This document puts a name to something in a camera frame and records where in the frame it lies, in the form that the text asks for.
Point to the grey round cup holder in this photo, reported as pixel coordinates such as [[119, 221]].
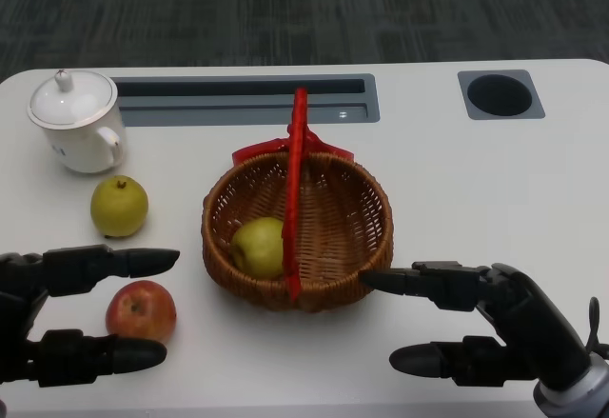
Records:
[[499, 94]]

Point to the grey recessed table tray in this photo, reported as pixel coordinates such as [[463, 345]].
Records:
[[214, 113]]

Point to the white mug lid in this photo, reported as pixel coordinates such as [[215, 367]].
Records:
[[71, 101]]

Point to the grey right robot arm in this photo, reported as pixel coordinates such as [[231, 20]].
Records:
[[580, 389]]

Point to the yellow-green pear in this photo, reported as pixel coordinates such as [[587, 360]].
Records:
[[119, 206]]

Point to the red apple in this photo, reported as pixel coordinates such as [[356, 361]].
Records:
[[140, 311]]

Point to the green apple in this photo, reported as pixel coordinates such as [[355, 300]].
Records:
[[259, 246]]

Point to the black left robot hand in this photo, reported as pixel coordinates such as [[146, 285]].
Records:
[[71, 268]]

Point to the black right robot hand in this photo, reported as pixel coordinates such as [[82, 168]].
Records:
[[523, 313]]

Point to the white ceramic mug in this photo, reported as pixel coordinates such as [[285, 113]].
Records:
[[76, 149]]

